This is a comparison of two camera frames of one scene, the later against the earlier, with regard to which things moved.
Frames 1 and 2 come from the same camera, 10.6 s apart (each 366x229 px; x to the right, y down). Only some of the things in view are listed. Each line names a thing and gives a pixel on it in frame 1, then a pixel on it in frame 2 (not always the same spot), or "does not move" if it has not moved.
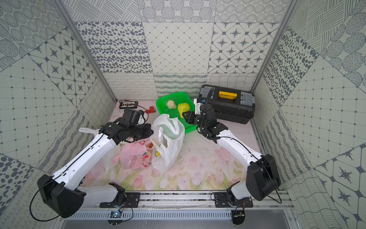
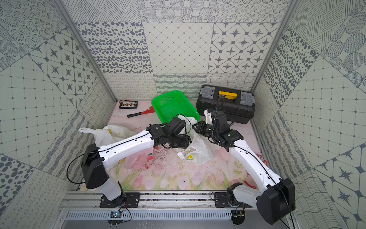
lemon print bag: (167, 140) → (200, 150)
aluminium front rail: (284, 200) does not move
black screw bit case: (128, 104) does not move
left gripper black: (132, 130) → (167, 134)
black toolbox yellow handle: (234, 106) does not move
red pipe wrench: (151, 110) does not move
